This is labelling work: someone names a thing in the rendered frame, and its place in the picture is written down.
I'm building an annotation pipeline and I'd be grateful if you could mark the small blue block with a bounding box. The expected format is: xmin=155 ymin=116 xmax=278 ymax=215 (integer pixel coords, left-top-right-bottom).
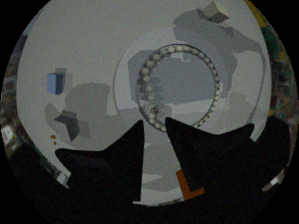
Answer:
xmin=46 ymin=74 xmax=64 ymax=96

